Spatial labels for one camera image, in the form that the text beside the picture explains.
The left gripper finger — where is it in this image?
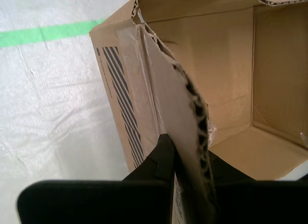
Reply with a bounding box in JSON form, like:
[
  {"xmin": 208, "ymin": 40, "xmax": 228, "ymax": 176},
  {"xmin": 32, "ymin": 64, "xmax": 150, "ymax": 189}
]
[
  {"xmin": 17, "ymin": 134, "xmax": 175, "ymax": 224},
  {"xmin": 209, "ymin": 153, "xmax": 308, "ymax": 224}
]

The brown cardboard box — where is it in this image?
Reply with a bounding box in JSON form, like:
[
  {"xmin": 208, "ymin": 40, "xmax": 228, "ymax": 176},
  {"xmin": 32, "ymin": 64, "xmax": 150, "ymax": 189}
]
[{"xmin": 89, "ymin": 0, "xmax": 308, "ymax": 224}]

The white plastic table cover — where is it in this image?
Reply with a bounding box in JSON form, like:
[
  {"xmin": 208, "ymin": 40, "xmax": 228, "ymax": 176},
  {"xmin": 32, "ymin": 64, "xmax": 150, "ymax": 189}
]
[{"xmin": 0, "ymin": 0, "xmax": 308, "ymax": 184}]

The long green tape strip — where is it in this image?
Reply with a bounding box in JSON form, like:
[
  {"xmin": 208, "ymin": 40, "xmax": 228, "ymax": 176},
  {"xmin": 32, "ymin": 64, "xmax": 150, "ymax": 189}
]
[{"xmin": 0, "ymin": 18, "xmax": 108, "ymax": 49}]

